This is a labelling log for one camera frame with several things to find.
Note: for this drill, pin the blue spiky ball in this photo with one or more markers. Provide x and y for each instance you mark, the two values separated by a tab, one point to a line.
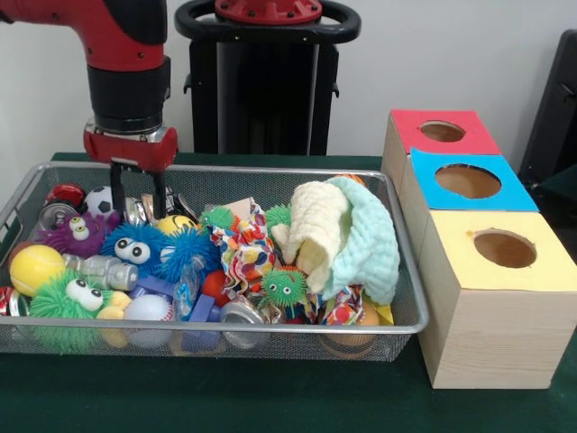
130	234

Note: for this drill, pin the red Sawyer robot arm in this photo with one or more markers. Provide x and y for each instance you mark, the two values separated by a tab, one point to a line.
126	58

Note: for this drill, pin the wooden box with three holes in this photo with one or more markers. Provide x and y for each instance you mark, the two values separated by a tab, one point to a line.
496	334

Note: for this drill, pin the mint waffle cloth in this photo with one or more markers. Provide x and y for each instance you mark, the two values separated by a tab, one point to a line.
369	243

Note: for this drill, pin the cream waffle cloth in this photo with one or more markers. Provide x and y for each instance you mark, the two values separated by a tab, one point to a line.
315	221

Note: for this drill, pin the dark green table cloth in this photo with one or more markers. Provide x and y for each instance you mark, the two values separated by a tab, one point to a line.
563	180
225	397

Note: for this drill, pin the green spiky googly-eyed ball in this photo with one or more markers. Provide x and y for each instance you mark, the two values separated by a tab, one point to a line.
49	302

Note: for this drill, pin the colourful patterned cloth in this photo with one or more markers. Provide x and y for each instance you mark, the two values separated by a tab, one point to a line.
250	255

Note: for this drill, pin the spiky multicolour caterpillar toy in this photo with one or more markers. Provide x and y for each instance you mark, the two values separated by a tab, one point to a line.
284	286

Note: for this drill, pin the white baseball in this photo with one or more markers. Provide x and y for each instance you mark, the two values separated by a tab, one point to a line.
149	309

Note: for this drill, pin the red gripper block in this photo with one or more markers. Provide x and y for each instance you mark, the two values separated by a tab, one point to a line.
135	151

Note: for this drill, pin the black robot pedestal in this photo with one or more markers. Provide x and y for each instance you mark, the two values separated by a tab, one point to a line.
270	90

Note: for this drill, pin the small soccer ball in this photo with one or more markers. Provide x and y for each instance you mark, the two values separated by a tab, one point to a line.
99	200

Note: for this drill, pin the purple spiky googly-eyed toy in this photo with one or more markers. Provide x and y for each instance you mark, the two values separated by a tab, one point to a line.
63	239

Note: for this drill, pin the yellow ball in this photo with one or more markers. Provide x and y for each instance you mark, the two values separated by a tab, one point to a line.
33	270

